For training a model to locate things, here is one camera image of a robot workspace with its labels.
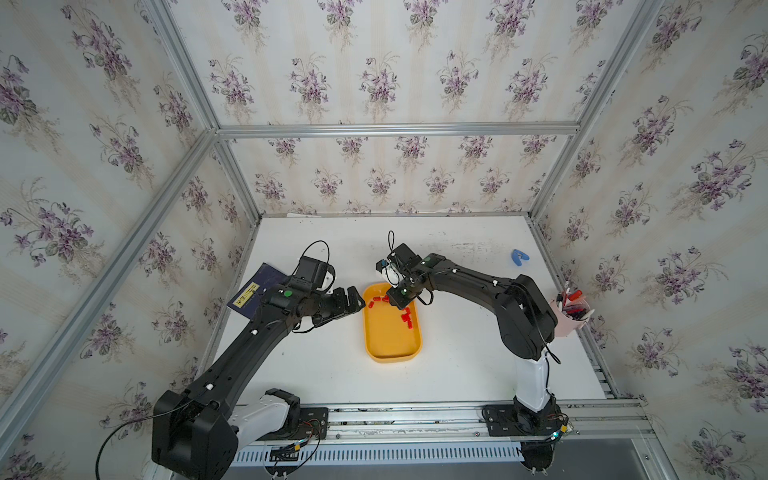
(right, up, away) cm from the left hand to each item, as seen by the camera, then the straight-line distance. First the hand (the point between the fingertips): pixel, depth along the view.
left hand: (356, 309), depth 77 cm
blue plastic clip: (+56, +13, +30) cm, 65 cm away
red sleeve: (+15, -6, +13) cm, 21 cm away
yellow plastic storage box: (+10, -9, +9) cm, 16 cm away
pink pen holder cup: (+58, -5, +4) cm, 59 cm away
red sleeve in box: (+3, -2, +18) cm, 18 cm away
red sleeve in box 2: (+15, -4, +16) cm, 22 cm away
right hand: (+11, 0, +14) cm, 18 cm away
